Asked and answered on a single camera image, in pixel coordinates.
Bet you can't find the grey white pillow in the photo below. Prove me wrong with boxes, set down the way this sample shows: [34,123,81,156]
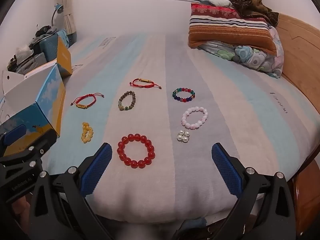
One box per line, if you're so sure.
[200,0,233,7]

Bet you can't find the black bag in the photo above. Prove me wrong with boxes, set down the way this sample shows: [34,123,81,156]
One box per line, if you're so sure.
[35,25,52,37]

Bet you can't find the red bead bracelet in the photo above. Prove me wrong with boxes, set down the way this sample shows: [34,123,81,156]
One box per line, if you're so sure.
[117,133,155,169]

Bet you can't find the brown wooden bead bracelet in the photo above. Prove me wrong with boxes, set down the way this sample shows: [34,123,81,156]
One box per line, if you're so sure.
[118,91,137,111]

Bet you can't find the red cord gold tube bracelet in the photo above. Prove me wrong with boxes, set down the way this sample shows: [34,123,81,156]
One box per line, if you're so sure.
[129,78,162,90]

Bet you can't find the blue desk lamp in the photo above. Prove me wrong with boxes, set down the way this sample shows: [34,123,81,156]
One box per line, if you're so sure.
[51,3,64,28]

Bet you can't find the teal suitcase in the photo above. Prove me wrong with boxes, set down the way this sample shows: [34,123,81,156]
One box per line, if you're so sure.
[39,29,69,63]

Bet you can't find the beige curtain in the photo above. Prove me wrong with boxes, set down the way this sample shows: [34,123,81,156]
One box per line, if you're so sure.
[54,0,77,34]

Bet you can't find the floral quilt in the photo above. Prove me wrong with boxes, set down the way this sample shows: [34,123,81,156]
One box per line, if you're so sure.
[199,26,284,79]

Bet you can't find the striped brown pillow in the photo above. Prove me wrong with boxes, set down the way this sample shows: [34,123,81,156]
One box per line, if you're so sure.
[188,2,278,55]

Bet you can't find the grey suitcase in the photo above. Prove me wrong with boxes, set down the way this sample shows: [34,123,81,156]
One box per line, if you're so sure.
[7,52,47,74]

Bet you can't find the brown patterned blanket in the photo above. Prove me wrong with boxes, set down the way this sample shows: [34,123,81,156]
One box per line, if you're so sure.
[220,0,279,27]

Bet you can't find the pink bead bracelet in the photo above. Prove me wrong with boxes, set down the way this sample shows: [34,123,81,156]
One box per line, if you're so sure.
[181,106,209,130]

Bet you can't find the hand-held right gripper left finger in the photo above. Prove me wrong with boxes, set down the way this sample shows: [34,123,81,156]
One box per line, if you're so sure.
[29,142,113,240]

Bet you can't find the white pearl bracelet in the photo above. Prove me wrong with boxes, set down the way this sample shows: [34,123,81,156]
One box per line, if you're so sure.
[177,130,191,143]

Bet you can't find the teal cloth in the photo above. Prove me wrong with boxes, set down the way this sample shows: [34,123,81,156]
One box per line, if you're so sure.
[56,29,68,45]

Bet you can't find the blue and yellow cardboard box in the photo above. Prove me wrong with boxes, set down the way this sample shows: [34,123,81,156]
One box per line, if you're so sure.
[0,36,73,157]

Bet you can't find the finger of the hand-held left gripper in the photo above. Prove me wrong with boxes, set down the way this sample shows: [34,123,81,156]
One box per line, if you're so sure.
[0,124,27,157]
[0,136,57,188]

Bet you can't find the white plastic bag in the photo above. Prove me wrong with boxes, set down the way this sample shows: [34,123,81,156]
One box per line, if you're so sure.
[15,44,34,57]

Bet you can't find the multicolour glass bead bracelet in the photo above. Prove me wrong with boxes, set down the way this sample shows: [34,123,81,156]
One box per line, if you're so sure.
[172,87,196,103]

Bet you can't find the striped bed sheet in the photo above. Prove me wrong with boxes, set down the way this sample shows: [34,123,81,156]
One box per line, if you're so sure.
[42,34,320,224]

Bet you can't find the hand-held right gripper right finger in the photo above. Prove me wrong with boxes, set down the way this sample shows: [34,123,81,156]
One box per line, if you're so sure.
[211,142,297,240]

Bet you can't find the red cord gold charm bracelet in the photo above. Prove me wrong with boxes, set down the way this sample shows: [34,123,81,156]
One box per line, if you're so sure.
[70,93,105,110]

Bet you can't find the yellow bead bracelet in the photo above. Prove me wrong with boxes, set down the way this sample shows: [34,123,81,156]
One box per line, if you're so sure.
[80,122,94,144]

